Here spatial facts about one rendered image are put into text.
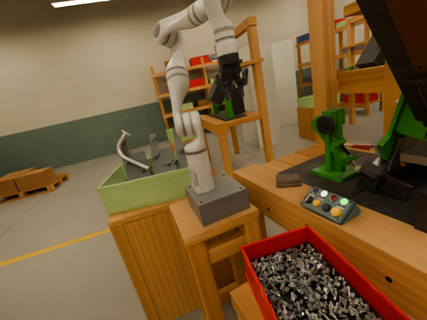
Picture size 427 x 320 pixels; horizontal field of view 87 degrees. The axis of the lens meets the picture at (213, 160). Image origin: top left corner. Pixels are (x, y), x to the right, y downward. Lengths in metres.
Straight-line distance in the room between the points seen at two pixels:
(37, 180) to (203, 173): 5.13
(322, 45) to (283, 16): 7.64
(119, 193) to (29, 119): 7.04
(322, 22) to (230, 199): 1.01
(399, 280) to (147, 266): 1.19
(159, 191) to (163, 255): 0.39
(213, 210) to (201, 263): 0.21
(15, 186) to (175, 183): 5.04
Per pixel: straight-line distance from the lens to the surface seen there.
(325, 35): 1.44
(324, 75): 1.43
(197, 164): 0.90
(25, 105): 8.26
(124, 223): 1.35
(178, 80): 0.95
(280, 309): 0.59
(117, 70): 7.62
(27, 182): 5.95
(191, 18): 0.96
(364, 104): 6.34
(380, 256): 0.72
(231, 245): 0.99
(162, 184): 1.29
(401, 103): 0.81
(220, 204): 0.89
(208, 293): 1.07
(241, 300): 0.71
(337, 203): 0.79
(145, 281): 1.57
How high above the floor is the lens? 1.35
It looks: 18 degrees down
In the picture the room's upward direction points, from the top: 12 degrees counter-clockwise
